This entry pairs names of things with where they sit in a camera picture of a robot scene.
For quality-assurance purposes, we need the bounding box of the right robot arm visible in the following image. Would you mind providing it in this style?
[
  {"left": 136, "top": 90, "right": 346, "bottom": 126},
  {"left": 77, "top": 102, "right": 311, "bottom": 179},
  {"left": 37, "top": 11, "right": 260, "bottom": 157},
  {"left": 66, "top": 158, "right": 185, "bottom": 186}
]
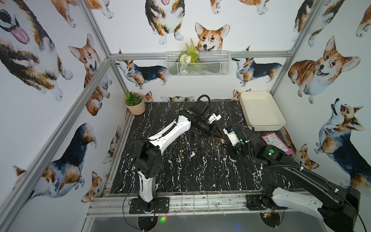
[{"left": 223, "top": 124, "right": 360, "bottom": 232}]

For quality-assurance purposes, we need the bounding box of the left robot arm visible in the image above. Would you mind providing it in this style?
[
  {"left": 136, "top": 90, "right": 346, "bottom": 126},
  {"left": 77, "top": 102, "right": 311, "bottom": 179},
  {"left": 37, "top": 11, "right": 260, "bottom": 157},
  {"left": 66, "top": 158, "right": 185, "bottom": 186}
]
[{"left": 134, "top": 94, "right": 223, "bottom": 212}]

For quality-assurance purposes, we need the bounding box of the pink printed card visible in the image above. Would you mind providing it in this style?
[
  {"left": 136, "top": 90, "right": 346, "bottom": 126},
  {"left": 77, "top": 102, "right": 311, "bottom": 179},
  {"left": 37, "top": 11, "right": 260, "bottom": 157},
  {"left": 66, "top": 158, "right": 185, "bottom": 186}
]
[{"left": 262, "top": 132, "right": 292, "bottom": 155}]

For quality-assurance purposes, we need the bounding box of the cream rectangular tray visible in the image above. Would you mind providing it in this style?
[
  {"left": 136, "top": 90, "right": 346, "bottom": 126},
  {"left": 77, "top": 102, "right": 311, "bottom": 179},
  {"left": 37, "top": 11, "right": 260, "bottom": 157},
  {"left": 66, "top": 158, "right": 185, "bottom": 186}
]
[{"left": 240, "top": 91, "right": 286, "bottom": 131}]

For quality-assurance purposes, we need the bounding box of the fern and white flower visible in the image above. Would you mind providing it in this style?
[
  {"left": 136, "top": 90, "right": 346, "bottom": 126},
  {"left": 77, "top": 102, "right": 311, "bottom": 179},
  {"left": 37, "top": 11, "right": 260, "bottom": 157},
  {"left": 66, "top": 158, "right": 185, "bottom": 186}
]
[{"left": 177, "top": 39, "right": 200, "bottom": 75}]

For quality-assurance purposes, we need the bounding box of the potted green plant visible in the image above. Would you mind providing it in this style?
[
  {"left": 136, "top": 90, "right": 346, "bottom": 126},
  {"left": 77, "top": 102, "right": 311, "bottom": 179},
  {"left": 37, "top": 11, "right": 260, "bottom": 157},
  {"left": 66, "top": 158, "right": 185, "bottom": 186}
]
[{"left": 125, "top": 92, "right": 145, "bottom": 116}]

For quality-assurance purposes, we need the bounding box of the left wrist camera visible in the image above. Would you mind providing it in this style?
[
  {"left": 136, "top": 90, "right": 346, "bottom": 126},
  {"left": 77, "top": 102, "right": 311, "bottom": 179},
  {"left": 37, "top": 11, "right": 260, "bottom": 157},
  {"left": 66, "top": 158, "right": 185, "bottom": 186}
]
[{"left": 208, "top": 113, "right": 221, "bottom": 124}]

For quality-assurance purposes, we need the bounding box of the white wire basket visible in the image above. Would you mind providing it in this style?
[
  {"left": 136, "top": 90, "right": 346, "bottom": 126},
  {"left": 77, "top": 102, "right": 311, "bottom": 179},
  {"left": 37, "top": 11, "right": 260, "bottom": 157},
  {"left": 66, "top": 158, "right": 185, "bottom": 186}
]
[{"left": 166, "top": 51, "right": 231, "bottom": 77}]

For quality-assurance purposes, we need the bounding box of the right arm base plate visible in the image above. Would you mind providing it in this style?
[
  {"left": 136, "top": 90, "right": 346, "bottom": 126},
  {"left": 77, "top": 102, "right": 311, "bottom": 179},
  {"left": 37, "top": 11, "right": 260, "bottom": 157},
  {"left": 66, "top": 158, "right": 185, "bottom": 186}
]
[{"left": 245, "top": 194, "right": 287, "bottom": 211}]

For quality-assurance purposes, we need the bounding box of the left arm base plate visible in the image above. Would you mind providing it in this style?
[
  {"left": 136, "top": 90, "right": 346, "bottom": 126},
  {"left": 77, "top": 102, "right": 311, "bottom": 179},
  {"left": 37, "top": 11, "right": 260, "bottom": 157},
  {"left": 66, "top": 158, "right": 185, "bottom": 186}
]
[{"left": 129, "top": 197, "right": 170, "bottom": 214}]

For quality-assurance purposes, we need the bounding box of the aluminium front rail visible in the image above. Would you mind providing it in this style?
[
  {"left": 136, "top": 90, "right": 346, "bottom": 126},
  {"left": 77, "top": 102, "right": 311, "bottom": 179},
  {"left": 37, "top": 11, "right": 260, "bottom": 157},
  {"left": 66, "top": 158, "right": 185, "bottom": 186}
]
[{"left": 86, "top": 194, "right": 328, "bottom": 218}]

